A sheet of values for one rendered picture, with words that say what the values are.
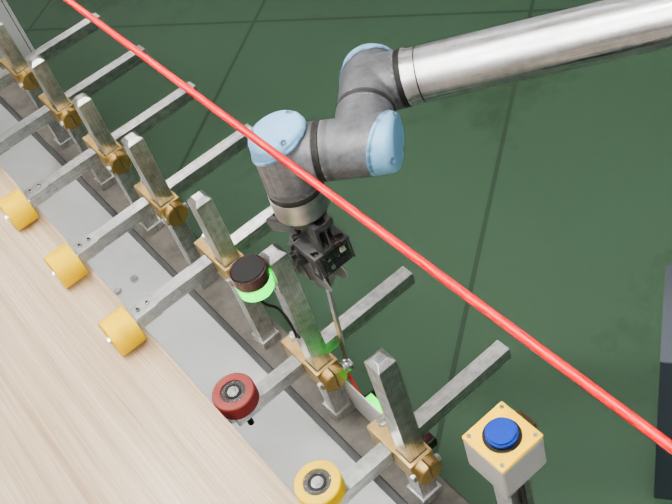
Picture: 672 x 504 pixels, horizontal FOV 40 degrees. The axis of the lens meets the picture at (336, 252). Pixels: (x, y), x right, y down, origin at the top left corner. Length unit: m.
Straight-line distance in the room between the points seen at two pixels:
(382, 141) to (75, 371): 0.82
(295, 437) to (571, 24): 1.00
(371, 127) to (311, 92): 2.37
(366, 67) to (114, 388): 0.77
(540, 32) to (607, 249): 1.60
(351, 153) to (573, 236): 1.70
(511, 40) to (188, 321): 1.12
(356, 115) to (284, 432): 0.82
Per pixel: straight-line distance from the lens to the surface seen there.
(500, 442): 1.13
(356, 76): 1.40
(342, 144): 1.31
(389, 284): 1.77
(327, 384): 1.67
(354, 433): 1.79
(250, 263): 1.45
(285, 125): 1.34
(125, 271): 2.37
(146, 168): 1.88
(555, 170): 3.14
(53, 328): 1.94
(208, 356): 2.10
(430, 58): 1.39
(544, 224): 2.98
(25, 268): 2.09
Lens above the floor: 2.21
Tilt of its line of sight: 47 degrees down
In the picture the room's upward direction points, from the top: 20 degrees counter-clockwise
